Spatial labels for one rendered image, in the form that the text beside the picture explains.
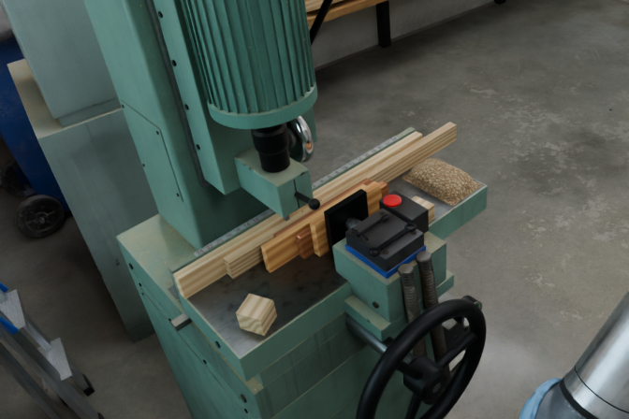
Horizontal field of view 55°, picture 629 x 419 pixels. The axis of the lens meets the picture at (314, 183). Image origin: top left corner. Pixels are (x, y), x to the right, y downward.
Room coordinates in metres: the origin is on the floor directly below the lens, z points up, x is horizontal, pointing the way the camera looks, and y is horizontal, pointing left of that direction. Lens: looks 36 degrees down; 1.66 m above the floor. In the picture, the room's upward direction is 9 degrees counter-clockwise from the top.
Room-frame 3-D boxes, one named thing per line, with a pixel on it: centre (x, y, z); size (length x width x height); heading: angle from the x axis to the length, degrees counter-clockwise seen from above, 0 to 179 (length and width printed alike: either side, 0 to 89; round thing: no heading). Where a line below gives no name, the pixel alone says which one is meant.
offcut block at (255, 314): (0.68, 0.13, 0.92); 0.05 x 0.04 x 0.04; 60
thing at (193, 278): (0.93, 0.01, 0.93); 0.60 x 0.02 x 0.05; 124
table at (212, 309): (0.82, -0.06, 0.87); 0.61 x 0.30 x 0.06; 124
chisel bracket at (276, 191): (0.89, 0.07, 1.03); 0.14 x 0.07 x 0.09; 34
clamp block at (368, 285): (0.75, -0.11, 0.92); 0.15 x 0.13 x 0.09; 124
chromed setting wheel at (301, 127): (1.05, 0.03, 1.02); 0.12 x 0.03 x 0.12; 34
